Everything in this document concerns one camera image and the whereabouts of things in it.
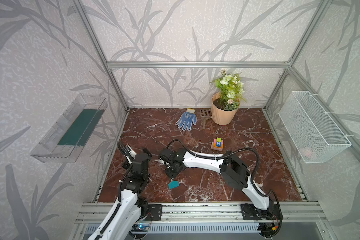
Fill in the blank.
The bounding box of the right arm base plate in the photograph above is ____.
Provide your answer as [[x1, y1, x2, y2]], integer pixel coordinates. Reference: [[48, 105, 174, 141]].
[[241, 201, 284, 221]]

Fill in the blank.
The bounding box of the teal block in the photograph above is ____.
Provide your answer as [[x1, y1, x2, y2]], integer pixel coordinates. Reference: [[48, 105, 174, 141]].
[[168, 181, 180, 190]]

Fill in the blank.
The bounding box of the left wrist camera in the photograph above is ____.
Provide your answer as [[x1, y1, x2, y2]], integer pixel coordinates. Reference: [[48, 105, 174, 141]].
[[126, 145, 137, 159]]

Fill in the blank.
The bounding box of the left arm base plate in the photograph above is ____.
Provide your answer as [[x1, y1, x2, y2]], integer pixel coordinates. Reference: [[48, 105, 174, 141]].
[[144, 204, 163, 221]]

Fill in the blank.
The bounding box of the pink long block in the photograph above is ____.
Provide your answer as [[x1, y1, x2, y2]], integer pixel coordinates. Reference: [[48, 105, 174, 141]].
[[211, 143, 223, 151]]

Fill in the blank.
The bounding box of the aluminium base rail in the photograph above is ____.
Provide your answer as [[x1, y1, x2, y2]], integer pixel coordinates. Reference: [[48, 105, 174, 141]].
[[75, 202, 328, 224]]

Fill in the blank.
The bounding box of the blue dotted work glove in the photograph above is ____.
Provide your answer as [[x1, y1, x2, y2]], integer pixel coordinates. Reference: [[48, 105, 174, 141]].
[[176, 108, 197, 131]]

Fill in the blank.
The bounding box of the flower pot with plant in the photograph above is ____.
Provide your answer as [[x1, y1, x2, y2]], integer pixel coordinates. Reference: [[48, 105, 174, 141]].
[[211, 70, 246, 126]]

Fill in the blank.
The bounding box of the brown slotted plastic scoop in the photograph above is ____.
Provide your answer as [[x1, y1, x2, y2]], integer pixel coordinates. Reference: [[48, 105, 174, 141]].
[[200, 109, 212, 128]]

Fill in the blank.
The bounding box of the pink object in basket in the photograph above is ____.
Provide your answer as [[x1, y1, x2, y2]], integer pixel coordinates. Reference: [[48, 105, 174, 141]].
[[299, 147, 315, 158]]

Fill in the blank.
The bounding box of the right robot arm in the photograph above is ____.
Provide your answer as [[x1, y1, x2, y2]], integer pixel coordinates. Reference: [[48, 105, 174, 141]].
[[159, 140, 284, 221]]

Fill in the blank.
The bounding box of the green circuit board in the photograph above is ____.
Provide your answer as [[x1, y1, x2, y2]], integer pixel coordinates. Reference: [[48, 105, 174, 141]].
[[132, 223, 150, 232]]

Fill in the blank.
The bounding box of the white wire mesh basket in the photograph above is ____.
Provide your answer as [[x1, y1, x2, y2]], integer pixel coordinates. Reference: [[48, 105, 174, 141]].
[[279, 91, 352, 164]]

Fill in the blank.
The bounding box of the orange wood block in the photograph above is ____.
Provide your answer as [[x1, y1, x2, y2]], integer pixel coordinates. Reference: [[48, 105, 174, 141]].
[[212, 143, 224, 151]]

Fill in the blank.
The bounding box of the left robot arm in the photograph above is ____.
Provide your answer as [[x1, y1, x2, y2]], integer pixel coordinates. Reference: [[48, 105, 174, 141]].
[[89, 142, 152, 240]]

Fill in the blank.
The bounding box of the clear plastic wall shelf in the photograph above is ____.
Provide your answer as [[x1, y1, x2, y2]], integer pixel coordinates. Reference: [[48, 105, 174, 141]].
[[30, 94, 108, 163]]

